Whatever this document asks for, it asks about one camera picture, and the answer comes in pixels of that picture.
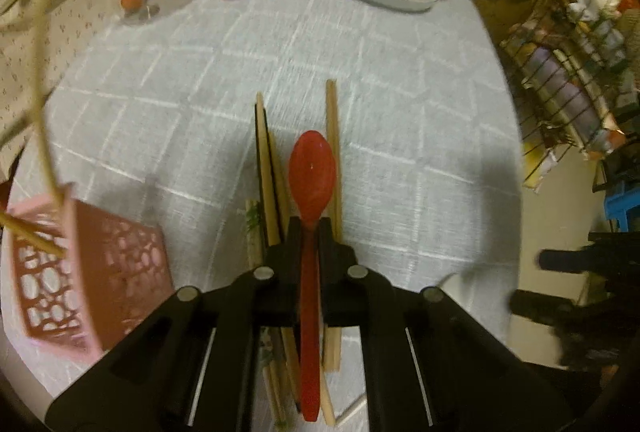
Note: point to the grey checked tablecloth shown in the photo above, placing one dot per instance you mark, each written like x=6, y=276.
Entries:
x=200, y=87

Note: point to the red plastic spoon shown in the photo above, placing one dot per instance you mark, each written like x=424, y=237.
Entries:
x=312, y=172

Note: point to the floral patterned cloth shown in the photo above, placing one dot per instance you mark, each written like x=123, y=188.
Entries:
x=30, y=57

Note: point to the blue stool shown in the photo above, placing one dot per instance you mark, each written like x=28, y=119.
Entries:
x=622, y=209

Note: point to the pink perforated utensil holder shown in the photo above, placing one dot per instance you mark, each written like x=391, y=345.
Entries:
x=75, y=272

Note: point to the yellow packet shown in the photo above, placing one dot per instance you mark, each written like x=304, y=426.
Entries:
x=537, y=167

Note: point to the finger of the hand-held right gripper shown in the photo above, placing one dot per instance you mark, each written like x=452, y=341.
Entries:
x=532, y=304
x=562, y=260

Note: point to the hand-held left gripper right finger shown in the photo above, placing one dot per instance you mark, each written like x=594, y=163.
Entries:
x=325, y=242

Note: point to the wooden chopstick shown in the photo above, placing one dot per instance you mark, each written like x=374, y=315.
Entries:
x=332, y=122
x=281, y=182
x=270, y=192

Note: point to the black chopstick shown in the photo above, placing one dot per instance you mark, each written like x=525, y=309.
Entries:
x=261, y=162

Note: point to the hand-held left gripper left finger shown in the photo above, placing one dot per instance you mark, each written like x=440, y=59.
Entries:
x=293, y=242

